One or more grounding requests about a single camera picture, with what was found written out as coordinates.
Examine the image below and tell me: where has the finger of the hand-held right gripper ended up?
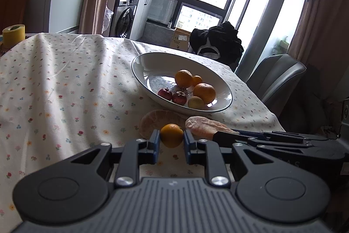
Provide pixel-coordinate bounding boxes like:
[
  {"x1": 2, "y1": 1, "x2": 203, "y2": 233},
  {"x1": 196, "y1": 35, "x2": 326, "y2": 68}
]
[
  {"x1": 212, "y1": 131, "x2": 309, "y2": 148},
  {"x1": 233, "y1": 129, "x2": 328, "y2": 142}
]

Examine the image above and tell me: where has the orange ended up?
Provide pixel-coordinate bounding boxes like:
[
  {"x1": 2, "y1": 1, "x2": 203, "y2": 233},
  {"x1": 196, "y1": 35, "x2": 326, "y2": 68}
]
[
  {"x1": 193, "y1": 83, "x2": 217, "y2": 104},
  {"x1": 175, "y1": 69, "x2": 193, "y2": 88}
]

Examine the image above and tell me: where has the yellow-green round fruit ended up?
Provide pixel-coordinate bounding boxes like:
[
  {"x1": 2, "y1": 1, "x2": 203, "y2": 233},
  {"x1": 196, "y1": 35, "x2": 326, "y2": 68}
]
[{"x1": 188, "y1": 96, "x2": 205, "y2": 110}]

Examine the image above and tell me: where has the glass balcony door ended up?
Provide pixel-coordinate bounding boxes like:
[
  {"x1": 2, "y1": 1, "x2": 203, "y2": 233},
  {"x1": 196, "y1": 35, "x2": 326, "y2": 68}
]
[{"x1": 226, "y1": 0, "x2": 301, "y2": 78}]

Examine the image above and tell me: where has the brown patterned curtain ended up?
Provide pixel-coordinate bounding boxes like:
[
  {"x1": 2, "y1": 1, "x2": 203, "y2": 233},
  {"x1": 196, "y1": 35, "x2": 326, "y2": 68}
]
[{"x1": 287, "y1": 0, "x2": 349, "y2": 98}]

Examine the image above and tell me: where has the grey chair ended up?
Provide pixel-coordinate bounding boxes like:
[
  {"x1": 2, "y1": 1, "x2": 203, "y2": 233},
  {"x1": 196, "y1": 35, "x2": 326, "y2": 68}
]
[{"x1": 246, "y1": 54, "x2": 307, "y2": 108}]

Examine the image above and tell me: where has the white bowl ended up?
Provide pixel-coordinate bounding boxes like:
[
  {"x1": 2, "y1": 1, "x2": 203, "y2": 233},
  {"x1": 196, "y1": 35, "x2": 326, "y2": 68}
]
[{"x1": 132, "y1": 52, "x2": 233, "y2": 113}]

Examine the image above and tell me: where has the black clothing pile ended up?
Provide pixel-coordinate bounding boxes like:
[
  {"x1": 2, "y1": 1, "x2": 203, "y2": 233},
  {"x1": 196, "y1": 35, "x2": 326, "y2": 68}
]
[{"x1": 189, "y1": 21, "x2": 244, "y2": 65}]

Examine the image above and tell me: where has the clear plastic bag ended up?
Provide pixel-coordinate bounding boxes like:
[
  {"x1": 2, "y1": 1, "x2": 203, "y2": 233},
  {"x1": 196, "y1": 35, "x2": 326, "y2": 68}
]
[{"x1": 102, "y1": 6, "x2": 114, "y2": 32}]

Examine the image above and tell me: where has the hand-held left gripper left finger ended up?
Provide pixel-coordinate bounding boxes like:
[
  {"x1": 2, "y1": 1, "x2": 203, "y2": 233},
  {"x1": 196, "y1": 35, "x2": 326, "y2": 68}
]
[{"x1": 69, "y1": 129, "x2": 161, "y2": 187}]

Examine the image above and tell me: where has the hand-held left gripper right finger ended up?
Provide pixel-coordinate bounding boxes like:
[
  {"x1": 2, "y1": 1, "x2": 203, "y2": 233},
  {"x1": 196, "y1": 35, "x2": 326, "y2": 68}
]
[{"x1": 183, "y1": 129, "x2": 275, "y2": 188}]

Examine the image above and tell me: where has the cardboard box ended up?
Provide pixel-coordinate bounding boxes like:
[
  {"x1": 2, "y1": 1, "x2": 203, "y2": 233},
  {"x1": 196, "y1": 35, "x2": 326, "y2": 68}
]
[{"x1": 169, "y1": 27, "x2": 193, "y2": 52}]

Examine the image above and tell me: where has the dark red plum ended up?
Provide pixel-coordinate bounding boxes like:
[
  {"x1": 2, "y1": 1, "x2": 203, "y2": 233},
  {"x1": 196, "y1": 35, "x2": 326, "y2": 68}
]
[
  {"x1": 172, "y1": 91, "x2": 187, "y2": 105},
  {"x1": 157, "y1": 88, "x2": 173, "y2": 101}
]

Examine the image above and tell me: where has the flower print tablecloth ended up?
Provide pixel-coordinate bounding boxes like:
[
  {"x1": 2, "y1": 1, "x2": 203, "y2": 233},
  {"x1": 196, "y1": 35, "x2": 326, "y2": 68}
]
[{"x1": 0, "y1": 32, "x2": 286, "y2": 225}]

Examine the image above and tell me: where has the white cabinet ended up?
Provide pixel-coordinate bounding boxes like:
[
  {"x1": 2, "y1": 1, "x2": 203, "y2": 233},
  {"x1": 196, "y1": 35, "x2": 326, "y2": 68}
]
[{"x1": 129, "y1": 0, "x2": 157, "y2": 41}]

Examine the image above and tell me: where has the yellow tape roll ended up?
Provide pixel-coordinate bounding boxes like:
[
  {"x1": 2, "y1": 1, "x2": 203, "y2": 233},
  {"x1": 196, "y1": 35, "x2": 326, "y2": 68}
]
[{"x1": 2, "y1": 25, "x2": 26, "y2": 48}]

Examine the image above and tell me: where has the grey washing machine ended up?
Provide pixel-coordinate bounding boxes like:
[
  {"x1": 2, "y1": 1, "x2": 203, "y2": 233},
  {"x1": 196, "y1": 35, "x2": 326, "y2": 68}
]
[{"x1": 109, "y1": 0, "x2": 140, "y2": 39}]

